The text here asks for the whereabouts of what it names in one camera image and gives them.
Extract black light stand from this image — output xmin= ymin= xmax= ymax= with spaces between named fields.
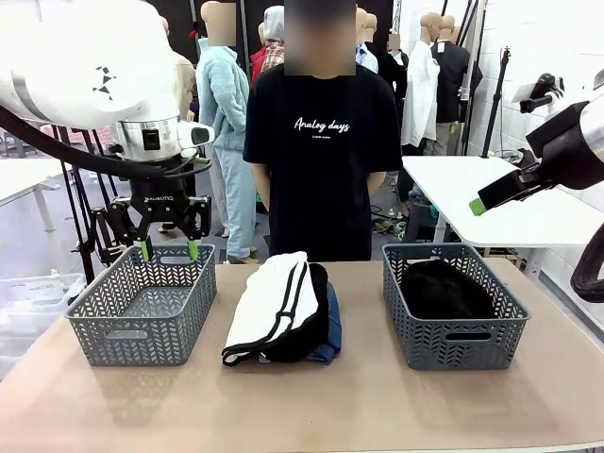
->
xmin=480 ymin=45 xmax=513 ymax=159

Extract gray woven plastic basket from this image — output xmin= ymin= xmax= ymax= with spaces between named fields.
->
xmin=64 ymin=243 xmax=218 ymax=368
xmin=381 ymin=243 xmax=530 ymax=371

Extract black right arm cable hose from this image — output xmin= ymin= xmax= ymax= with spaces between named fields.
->
xmin=569 ymin=230 xmax=604 ymax=304

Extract mannequin in blue shirt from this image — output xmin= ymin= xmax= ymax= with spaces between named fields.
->
xmin=354 ymin=7 xmax=380 ymax=75

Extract clear lidded storage box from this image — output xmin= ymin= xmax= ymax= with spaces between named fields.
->
xmin=0 ymin=272 xmax=87 ymax=360

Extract mannequin in cream shirt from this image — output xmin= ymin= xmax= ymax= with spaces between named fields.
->
xmin=159 ymin=16 xmax=197 ymax=124

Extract blue denim shorts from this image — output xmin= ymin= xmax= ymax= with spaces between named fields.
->
xmin=304 ymin=281 xmax=343 ymax=365

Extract dark gray stool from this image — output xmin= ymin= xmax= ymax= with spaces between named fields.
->
xmin=405 ymin=195 xmax=443 ymax=243

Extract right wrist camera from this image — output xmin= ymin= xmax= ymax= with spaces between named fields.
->
xmin=512 ymin=73 xmax=565 ymax=114

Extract white garment with black stripes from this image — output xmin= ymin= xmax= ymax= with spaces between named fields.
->
xmin=221 ymin=250 xmax=310 ymax=367

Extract background person in black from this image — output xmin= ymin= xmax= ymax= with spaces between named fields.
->
xmin=377 ymin=32 xmax=410 ymax=157

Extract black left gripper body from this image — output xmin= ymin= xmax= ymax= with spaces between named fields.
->
xmin=129 ymin=162 xmax=194 ymax=226

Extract mannequin in black jacket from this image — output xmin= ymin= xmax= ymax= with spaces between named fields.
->
xmin=431 ymin=13 xmax=473 ymax=155

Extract mannequin in light blue fleece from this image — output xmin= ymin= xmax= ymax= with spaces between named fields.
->
xmin=195 ymin=0 xmax=259 ymax=263

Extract small white desk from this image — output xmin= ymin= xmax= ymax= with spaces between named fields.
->
xmin=0 ymin=158 xmax=89 ymax=232

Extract mannequin in white shirt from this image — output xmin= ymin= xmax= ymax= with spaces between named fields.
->
xmin=403 ymin=11 xmax=443 ymax=157

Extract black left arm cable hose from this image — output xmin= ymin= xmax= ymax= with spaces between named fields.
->
xmin=0 ymin=106 xmax=213 ymax=179

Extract person in black T-shirt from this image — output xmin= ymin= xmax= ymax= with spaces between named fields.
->
xmin=243 ymin=0 xmax=403 ymax=262

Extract person's right forearm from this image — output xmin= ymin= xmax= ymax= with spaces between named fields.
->
xmin=249 ymin=162 xmax=271 ymax=213

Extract black camera tripod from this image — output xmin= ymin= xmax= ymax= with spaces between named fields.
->
xmin=49 ymin=125 xmax=138 ymax=284

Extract large white table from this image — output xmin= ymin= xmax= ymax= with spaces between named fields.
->
xmin=400 ymin=154 xmax=604 ymax=249

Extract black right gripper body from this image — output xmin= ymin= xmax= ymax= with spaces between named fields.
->
xmin=525 ymin=101 xmax=604 ymax=190

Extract black top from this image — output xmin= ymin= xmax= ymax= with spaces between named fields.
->
xmin=399 ymin=258 xmax=496 ymax=321

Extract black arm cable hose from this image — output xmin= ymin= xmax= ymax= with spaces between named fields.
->
xmin=569 ymin=230 xmax=604 ymax=304
xmin=0 ymin=106 xmax=213 ymax=179

